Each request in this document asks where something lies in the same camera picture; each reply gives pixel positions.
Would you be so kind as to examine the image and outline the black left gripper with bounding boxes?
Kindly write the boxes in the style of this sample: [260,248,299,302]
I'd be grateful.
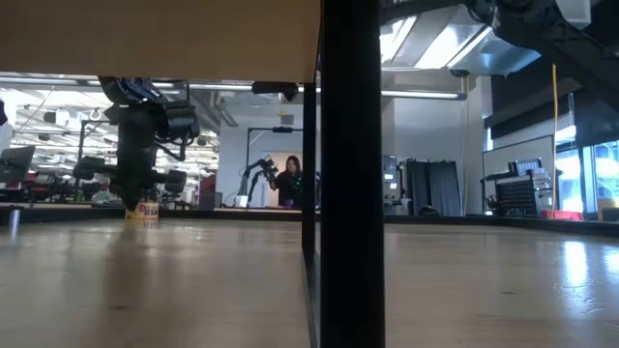
[72,103,188,208]

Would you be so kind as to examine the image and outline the small can yellow pink label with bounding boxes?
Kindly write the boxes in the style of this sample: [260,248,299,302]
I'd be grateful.
[124,200,161,222]

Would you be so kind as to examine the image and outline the ceiling tube light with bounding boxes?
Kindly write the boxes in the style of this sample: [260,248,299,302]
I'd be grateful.
[380,89,468,102]
[188,82,253,94]

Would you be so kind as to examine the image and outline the person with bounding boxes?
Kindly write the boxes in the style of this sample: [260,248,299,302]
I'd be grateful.
[269,154,305,210]

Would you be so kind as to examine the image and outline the dark monitor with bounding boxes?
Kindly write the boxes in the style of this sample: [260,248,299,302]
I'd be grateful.
[0,144,37,186]

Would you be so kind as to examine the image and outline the grey cabinet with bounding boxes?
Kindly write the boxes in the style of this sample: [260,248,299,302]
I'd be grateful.
[381,154,406,217]

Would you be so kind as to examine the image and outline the black curtain panel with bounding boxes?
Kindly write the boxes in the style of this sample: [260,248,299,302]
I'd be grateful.
[404,159,461,218]

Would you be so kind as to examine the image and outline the black pegboard cart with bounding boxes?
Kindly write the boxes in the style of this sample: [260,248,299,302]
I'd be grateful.
[481,158,556,218]

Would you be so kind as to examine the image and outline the red bin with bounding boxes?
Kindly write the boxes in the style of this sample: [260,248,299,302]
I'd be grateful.
[540,210,585,221]

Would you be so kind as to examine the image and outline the yellow box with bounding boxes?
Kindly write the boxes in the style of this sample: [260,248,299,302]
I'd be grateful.
[597,196,619,222]

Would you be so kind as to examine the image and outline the black stand frame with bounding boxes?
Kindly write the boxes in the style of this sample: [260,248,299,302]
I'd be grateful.
[76,119,156,190]
[245,126,304,209]

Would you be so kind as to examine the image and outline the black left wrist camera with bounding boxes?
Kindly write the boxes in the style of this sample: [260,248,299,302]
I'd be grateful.
[163,99,200,142]

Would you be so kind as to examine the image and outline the silver ventilation duct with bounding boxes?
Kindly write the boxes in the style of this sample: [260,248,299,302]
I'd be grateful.
[379,0,544,78]

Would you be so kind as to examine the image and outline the yellow hanging cable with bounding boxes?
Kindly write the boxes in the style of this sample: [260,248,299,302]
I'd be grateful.
[550,61,559,218]

